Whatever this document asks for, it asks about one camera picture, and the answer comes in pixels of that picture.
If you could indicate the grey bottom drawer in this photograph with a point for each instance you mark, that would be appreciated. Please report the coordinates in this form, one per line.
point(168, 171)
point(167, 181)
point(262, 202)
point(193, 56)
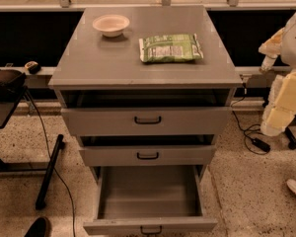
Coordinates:
point(149, 200)

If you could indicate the grey drawer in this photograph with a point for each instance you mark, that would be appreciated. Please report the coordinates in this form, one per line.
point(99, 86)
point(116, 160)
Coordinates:
point(146, 150)
point(149, 200)
point(145, 121)

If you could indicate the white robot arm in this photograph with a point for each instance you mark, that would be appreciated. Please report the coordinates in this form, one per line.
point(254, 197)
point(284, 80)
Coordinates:
point(281, 107)

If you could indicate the grey top drawer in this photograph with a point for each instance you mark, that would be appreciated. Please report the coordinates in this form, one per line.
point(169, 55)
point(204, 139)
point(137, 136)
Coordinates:
point(145, 121)

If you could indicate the grey drawer cabinet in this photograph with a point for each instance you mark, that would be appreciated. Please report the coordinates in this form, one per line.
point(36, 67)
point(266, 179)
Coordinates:
point(98, 72)

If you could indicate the grey middle drawer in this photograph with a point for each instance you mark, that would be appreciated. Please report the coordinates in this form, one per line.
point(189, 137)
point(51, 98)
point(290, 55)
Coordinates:
point(146, 150)

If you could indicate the green snack bag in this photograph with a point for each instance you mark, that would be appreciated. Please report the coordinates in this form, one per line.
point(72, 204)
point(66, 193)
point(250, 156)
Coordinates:
point(170, 48)

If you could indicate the white bowl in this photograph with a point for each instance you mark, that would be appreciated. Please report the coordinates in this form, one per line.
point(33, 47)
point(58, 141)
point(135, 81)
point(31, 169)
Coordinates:
point(111, 26)

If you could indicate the yellow tape measure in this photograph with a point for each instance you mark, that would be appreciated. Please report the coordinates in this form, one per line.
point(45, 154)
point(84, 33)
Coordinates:
point(33, 67)

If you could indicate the plastic water bottle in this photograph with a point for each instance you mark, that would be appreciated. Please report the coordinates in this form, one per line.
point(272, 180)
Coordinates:
point(267, 63)

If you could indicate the black bag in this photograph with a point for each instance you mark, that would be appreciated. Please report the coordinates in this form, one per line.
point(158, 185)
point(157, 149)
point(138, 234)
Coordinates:
point(11, 84)

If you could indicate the black side table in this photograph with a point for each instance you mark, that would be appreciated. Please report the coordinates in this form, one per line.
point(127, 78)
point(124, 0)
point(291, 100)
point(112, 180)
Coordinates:
point(6, 111)

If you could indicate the black shoe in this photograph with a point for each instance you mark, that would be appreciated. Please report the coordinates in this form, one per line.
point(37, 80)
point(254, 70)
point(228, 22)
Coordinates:
point(40, 228)

